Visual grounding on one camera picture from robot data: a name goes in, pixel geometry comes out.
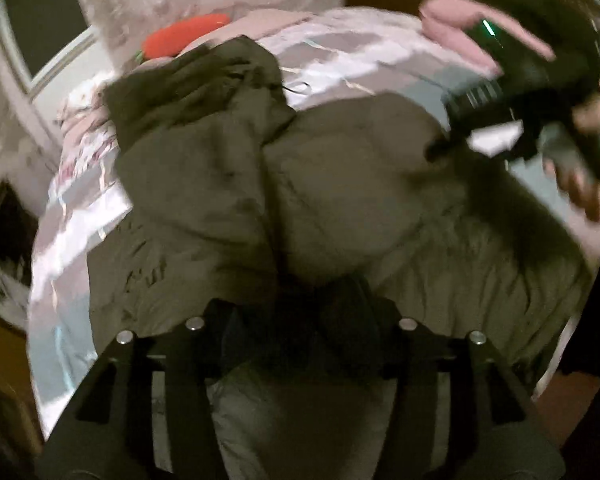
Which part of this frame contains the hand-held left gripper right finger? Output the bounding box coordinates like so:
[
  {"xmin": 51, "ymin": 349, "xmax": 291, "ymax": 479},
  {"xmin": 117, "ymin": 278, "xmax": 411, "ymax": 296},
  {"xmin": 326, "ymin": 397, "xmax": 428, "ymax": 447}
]
[{"xmin": 330, "ymin": 280, "xmax": 567, "ymax": 480}]

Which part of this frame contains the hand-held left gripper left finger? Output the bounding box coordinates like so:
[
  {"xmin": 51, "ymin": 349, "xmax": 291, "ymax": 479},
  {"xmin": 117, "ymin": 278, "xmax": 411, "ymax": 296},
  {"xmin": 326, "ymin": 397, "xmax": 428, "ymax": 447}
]
[{"xmin": 39, "ymin": 299, "xmax": 281, "ymax": 480}]

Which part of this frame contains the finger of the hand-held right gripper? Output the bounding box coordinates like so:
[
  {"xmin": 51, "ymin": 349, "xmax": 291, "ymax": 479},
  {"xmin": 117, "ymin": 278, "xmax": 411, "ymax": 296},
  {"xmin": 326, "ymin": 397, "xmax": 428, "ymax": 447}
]
[{"xmin": 424, "ymin": 127, "xmax": 476, "ymax": 162}]

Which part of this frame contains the olive green jacket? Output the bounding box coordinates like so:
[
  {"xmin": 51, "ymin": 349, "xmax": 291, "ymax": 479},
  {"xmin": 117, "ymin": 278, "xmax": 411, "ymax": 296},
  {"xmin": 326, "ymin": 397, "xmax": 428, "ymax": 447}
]
[{"xmin": 87, "ymin": 35, "xmax": 597, "ymax": 480}]

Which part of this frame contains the person's right hand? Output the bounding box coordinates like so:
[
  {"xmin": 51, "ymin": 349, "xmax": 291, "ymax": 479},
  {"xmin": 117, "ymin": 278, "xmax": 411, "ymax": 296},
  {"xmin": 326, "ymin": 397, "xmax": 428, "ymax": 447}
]
[{"xmin": 542, "ymin": 96, "xmax": 600, "ymax": 225}]

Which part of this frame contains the patterned pink grey bedsheet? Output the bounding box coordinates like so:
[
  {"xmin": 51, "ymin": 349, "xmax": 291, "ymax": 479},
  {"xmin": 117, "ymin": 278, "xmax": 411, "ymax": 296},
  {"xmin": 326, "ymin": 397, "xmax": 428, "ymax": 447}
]
[{"xmin": 27, "ymin": 6, "xmax": 600, "ymax": 441}]

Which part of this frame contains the wooden cabinet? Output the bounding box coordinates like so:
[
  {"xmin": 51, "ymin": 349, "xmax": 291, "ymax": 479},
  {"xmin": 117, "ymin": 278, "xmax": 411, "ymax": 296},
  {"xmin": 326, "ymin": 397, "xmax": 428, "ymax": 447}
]
[{"xmin": 0, "ymin": 310, "xmax": 46, "ymax": 443}]

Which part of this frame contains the dark furniture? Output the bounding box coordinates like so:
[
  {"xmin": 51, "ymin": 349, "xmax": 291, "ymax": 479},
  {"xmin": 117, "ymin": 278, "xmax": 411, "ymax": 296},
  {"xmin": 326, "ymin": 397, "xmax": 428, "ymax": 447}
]
[{"xmin": 0, "ymin": 180, "xmax": 42, "ymax": 306}]

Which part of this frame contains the orange carrot plush toy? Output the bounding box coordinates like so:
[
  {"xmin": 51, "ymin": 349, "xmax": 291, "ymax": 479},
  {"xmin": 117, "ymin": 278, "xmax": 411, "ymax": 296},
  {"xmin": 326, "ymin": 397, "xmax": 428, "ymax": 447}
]
[{"xmin": 134, "ymin": 13, "xmax": 232, "ymax": 64}]

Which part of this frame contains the white window frame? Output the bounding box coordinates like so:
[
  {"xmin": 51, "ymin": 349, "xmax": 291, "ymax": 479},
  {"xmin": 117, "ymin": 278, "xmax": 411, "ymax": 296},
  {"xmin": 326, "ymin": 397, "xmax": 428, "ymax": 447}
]
[{"xmin": 0, "ymin": 0, "xmax": 103, "ymax": 97}]

